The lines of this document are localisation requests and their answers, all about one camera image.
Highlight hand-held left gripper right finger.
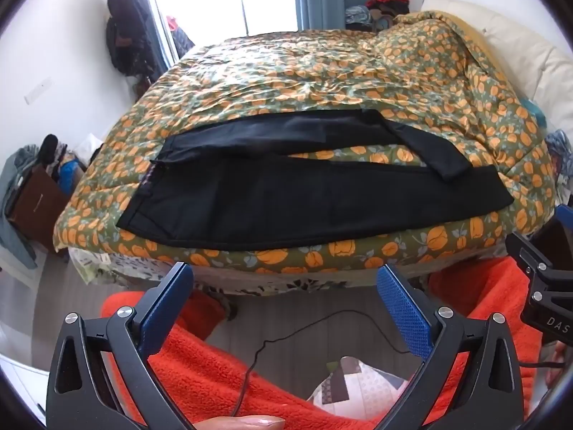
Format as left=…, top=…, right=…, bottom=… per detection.
left=376, top=264, right=524, bottom=430

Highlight leaf print bed sheet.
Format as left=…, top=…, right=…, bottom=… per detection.
left=67, top=246, right=430, bottom=297

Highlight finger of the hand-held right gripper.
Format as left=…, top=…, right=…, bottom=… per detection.
left=506, top=205, right=573, bottom=284

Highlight black hanging coat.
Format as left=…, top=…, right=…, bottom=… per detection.
left=105, top=0, right=155, bottom=77

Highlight thin black cable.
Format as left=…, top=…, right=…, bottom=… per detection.
left=230, top=311, right=424, bottom=417

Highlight brown wooden nightstand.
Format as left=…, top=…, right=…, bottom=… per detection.
left=6, top=168, right=70, bottom=252

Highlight white wall plate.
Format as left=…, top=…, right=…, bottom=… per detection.
left=24, top=78, right=53, bottom=105

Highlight cream pillow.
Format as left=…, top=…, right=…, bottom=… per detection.
left=421, top=0, right=573, bottom=113

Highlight blue-grey patterned cloth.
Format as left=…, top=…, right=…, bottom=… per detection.
left=345, top=5, right=373, bottom=28

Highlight patchwork slipper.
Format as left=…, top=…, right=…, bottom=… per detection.
left=311, top=356, right=410, bottom=419

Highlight black pants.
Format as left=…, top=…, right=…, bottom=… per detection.
left=115, top=108, right=515, bottom=250

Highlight green orange floral blanket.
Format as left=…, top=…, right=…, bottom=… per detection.
left=53, top=11, right=558, bottom=276

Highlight orange fleece clothing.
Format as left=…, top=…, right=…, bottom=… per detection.
left=101, top=255, right=556, bottom=430

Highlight red and dark clothes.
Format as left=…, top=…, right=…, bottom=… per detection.
left=167, top=15, right=196, bottom=57

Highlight grey-blue garment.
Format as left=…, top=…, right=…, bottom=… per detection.
left=0, top=145, right=41, bottom=269

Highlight person's left hand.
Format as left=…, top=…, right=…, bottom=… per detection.
left=197, top=415, right=287, bottom=430

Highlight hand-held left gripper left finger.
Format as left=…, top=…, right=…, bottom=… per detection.
left=45, top=261, right=211, bottom=430

